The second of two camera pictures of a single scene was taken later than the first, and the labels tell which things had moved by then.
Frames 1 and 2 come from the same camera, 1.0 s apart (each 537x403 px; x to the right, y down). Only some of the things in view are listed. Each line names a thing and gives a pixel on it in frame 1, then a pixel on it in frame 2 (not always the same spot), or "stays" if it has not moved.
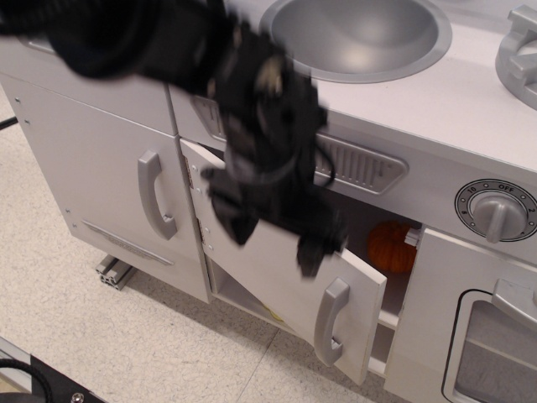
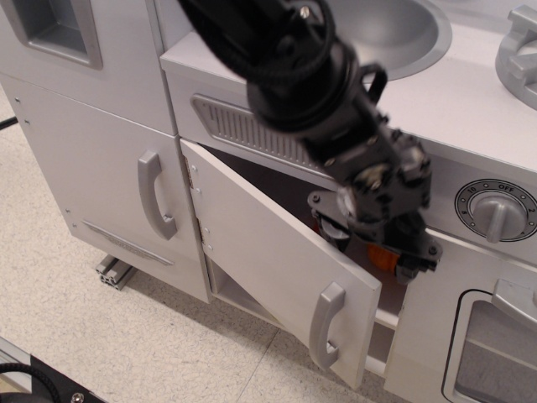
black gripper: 278,183 → 405,236
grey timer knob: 497,210 stays
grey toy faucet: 518,71 stays
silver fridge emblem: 123,243 stays
